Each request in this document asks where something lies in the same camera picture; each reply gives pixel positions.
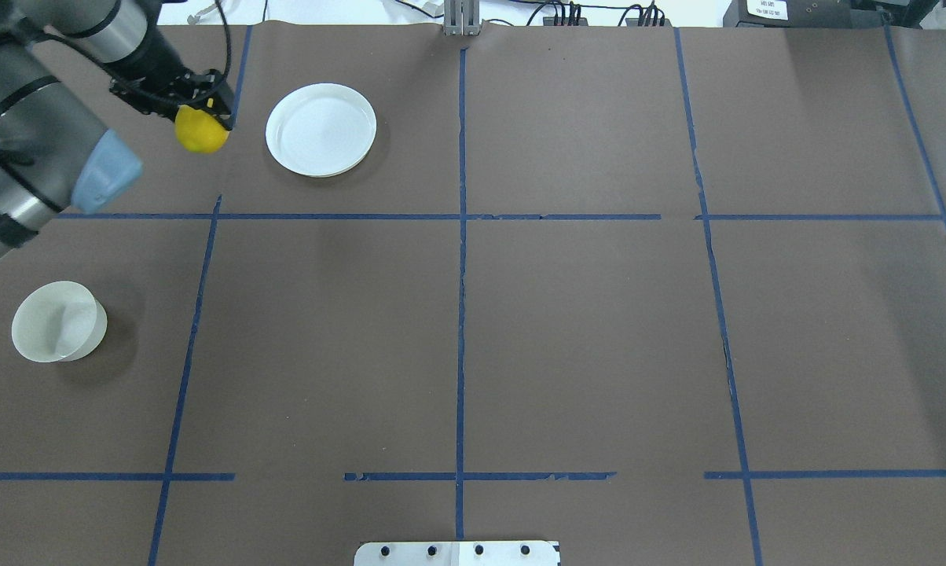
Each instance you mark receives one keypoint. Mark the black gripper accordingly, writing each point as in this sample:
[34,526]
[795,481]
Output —
[152,66]

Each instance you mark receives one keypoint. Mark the yellow lemon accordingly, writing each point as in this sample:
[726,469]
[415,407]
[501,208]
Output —
[196,129]

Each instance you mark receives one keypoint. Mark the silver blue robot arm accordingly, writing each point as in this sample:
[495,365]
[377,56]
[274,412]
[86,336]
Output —
[55,153]

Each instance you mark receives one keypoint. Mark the white plate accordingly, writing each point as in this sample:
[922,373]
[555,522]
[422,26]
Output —
[321,130]

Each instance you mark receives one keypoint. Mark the white bowl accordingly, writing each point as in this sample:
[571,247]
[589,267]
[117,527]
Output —
[59,322]

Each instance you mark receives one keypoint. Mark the brown paper table cover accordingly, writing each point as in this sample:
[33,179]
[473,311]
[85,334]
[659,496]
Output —
[669,297]

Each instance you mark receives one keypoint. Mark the black small computer box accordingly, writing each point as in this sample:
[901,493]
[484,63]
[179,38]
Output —
[806,14]

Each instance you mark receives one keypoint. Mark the aluminium frame post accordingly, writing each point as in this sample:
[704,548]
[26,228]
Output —
[461,18]

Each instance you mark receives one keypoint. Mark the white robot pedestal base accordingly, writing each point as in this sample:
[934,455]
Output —
[504,552]

